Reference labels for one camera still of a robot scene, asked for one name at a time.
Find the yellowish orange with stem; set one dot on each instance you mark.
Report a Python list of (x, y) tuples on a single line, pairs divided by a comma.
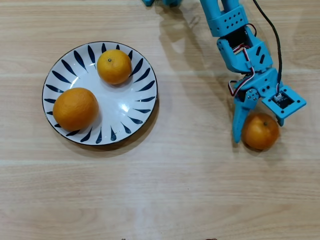
[(113, 68)]

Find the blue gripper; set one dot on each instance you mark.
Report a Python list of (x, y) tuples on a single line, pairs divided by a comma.
[(268, 80)]

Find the blue wrist camera module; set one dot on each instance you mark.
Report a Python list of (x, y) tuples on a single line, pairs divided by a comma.
[(285, 101)]

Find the large deep orange fruit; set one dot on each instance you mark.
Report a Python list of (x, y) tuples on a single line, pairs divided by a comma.
[(75, 110)]

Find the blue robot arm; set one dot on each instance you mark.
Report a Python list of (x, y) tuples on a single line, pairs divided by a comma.
[(225, 20)]

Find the white plate with blue petals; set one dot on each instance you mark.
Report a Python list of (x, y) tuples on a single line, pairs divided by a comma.
[(115, 105)]

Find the small deep orange fruit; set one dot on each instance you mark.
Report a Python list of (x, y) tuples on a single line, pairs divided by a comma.
[(261, 135)]

